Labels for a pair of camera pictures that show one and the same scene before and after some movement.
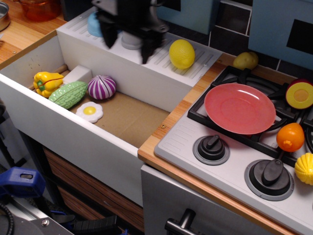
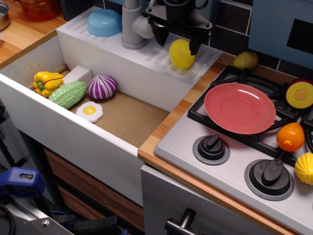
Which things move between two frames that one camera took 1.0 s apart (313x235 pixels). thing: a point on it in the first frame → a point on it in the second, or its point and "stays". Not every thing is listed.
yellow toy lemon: (182, 54) stays
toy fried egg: (90, 111) stays
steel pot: (5, 21) stays
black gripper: (133, 14) → (180, 14)
